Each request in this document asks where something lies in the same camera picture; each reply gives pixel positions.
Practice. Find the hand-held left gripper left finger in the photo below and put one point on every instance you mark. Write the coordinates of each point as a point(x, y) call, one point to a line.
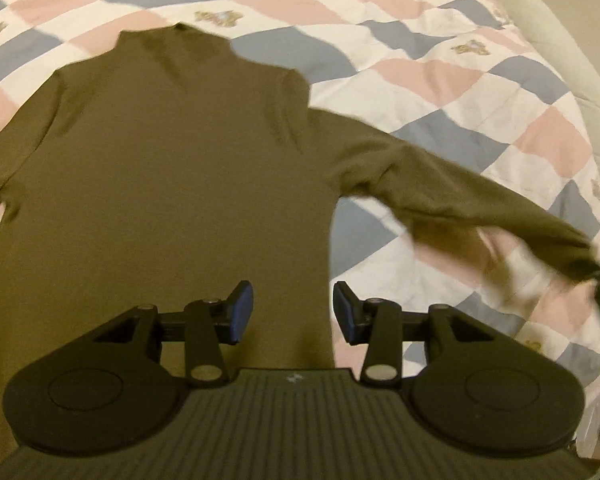
point(243, 310)

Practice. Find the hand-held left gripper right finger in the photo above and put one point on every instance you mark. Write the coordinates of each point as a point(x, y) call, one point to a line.
point(344, 310)

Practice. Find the olive long-sleeve sweater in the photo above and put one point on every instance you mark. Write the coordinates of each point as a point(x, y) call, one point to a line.
point(180, 185)

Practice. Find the checkered pink blue quilt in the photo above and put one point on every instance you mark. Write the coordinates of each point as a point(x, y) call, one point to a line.
point(390, 60)

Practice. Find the beige padded headboard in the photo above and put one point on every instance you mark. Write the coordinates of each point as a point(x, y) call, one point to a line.
point(565, 45)

